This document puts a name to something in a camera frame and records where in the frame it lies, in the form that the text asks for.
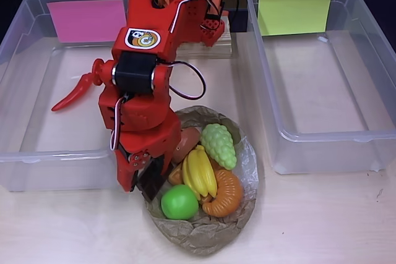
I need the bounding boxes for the brown toy chocolate bar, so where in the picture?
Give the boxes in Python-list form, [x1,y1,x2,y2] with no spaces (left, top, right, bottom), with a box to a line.
[136,160,170,202]

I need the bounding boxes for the orange clamp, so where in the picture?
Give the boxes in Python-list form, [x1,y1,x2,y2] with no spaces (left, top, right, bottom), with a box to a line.
[205,0,228,19]

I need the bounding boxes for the crumpled brown paper bag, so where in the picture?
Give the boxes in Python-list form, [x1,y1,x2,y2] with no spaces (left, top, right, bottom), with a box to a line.
[144,105,259,257]

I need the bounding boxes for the orange toy waffle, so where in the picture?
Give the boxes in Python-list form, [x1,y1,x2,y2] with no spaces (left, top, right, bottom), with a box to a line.
[168,164,189,186]

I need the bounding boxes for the light green toy grapes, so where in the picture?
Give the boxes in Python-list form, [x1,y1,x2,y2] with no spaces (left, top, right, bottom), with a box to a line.
[200,123,238,171]

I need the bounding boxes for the green toy apple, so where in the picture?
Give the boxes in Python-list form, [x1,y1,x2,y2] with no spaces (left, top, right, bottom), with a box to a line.
[160,184,199,220]

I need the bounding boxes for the red toy chili pepper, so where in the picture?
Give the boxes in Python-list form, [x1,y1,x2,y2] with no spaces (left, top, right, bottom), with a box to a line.
[51,72,93,113]

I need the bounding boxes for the pink paper sheet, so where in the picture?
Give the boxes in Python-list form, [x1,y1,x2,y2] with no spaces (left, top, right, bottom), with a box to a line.
[46,0,128,43]

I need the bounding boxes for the wrist servo cable loop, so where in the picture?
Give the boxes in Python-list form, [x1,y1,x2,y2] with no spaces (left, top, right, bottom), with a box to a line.
[169,59,206,101]

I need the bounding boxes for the yellow-green paper sheet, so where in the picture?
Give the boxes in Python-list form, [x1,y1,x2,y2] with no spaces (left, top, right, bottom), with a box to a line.
[257,0,334,36]

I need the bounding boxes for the clear plastic bin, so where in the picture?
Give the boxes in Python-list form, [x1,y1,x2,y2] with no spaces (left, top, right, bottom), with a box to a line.
[0,0,137,193]
[246,0,396,175]

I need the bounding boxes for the brown toy donut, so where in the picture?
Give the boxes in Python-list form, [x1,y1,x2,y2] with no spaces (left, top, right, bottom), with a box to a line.
[171,127,201,164]

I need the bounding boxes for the wooden base block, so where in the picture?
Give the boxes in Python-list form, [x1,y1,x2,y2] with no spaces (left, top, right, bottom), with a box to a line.
[176,18,232,59]

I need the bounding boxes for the orange toy croissant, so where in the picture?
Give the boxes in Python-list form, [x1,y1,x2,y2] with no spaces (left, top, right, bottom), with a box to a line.
[202,168,244,218]

